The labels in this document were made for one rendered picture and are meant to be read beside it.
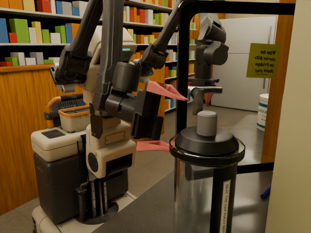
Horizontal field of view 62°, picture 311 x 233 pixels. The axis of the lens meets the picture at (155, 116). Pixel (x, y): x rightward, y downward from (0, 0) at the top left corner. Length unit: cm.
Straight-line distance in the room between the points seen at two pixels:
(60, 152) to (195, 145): 123
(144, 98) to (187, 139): 17
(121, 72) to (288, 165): 37
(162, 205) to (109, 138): 74
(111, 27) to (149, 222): 49
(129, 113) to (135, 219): 23
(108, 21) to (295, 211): 60
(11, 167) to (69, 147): 93
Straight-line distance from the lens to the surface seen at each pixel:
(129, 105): 54
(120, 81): 58
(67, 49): 104
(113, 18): 75
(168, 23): 130
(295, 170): 43
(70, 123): 155
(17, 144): 236
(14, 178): 243
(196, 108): 57
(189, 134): 37
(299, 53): 40
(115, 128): 134
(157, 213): 62
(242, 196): 70
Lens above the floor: 130
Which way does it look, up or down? 15 degrees down
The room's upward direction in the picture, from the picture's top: straight up
